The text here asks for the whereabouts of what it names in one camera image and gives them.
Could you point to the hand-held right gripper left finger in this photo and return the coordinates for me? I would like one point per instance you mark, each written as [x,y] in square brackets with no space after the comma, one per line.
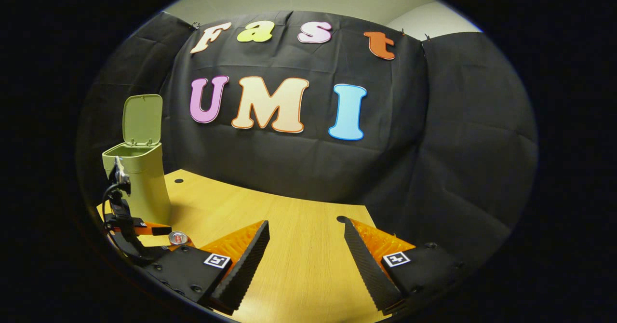
[248,267]

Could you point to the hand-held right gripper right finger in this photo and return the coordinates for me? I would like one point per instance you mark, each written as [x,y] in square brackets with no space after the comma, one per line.
[368,272]

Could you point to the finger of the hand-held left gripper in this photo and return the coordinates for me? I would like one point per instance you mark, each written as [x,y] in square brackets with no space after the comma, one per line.
[152,229]

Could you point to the orange pop can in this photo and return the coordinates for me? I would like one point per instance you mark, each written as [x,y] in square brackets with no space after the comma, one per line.
[177,238]

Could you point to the green desktop garbage bin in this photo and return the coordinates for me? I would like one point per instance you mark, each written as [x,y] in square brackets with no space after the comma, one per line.
[144,188]

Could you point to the wooden desktop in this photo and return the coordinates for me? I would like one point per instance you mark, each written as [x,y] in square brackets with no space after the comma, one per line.
[299,246]

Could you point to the black backdrop cloth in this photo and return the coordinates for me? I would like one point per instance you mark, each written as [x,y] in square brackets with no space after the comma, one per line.
[434,144]

